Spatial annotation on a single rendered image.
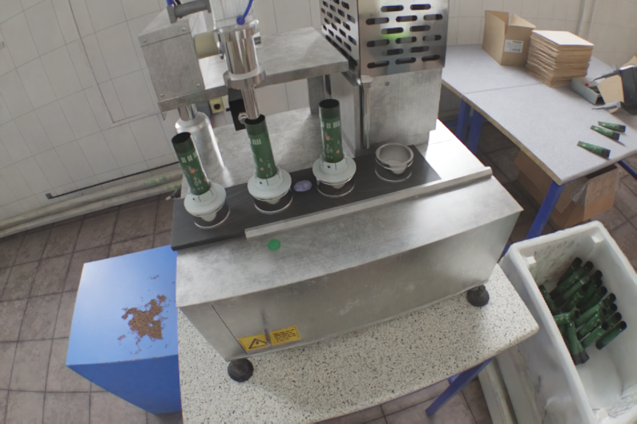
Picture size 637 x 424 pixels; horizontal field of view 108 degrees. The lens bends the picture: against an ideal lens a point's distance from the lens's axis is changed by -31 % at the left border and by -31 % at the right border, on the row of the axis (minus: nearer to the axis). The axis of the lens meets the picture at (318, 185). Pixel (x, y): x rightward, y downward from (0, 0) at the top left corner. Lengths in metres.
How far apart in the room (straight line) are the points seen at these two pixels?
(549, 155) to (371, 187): 0.89
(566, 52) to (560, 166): 0.83
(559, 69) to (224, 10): 1.79
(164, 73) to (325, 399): 0.64
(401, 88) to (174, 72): 0.38
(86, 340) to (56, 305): 1.18
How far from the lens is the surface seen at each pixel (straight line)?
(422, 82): 0.62
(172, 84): 0.56
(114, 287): 1.22
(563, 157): 1.37
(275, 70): 0.57
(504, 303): 0.83
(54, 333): 2.24
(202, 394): 0.75
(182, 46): 0.54
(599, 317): 1.17
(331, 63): 0.57
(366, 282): 0.54
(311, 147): 0.71
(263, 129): 0.48
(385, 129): 0.63
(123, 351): 1.08
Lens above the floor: 1.42
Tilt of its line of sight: 41 degrees down
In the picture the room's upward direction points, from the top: 7 degrees counter-clockwise
